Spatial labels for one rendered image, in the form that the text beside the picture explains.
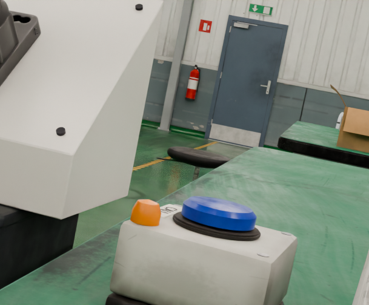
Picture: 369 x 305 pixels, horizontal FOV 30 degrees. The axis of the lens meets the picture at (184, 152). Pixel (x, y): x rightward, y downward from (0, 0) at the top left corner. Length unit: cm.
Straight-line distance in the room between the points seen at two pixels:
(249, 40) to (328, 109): 172
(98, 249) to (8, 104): 18
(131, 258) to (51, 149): 25
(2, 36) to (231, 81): 1087
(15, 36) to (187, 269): 38
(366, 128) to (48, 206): 205
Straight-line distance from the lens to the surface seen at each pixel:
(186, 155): 347
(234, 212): 35
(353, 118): 257
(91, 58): 66
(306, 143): 246
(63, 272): 45
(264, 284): 33
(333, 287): 55
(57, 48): 68
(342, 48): 1143
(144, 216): 34
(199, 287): 34
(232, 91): 1147
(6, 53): 66
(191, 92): 1143
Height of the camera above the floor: 91
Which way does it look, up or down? 6 degrees down
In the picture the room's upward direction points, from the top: 11 degrees clockwise
